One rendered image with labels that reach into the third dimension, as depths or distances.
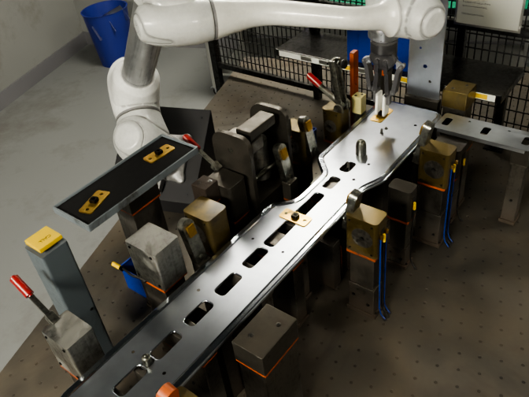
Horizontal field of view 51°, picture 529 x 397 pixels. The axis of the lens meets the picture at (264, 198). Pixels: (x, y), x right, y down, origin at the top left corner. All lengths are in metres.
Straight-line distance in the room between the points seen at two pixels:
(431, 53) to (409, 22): 0.52
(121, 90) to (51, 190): 1.89
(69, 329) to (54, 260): 0.18
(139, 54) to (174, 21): 0.38
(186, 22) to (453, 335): 1.04
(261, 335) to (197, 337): 0.15
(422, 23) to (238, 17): 0.43
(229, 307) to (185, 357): 0.15
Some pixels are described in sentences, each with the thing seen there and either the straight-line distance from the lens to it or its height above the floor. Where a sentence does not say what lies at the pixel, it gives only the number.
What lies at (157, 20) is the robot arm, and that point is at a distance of 1.37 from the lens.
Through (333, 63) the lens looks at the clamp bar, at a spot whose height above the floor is 1.21.
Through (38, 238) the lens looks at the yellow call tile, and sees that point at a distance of 1.35.
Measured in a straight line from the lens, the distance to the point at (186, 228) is 1.34.
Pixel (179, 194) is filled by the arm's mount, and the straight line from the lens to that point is 2.00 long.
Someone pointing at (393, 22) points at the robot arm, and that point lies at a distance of 1.41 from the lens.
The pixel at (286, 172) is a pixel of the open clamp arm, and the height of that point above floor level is 1.02.
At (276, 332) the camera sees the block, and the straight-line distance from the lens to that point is 1.17.
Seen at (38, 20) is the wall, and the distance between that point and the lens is 5.29.
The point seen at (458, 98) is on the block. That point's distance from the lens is 1.90.
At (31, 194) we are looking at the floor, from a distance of 3.74.
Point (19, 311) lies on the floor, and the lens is 2.98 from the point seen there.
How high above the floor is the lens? 1.94
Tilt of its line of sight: 38 degrees down
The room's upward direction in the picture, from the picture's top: 8 degrees counter-clockwise
